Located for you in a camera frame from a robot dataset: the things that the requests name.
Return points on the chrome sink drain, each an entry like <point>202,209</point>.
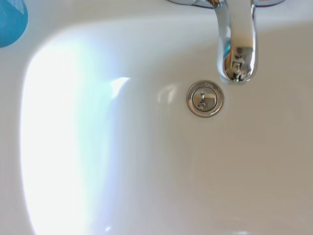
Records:
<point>206,99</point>

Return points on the white sink vanity top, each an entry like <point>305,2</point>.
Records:
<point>146,171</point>

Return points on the blue jar with black lid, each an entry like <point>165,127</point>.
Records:
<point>11,22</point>

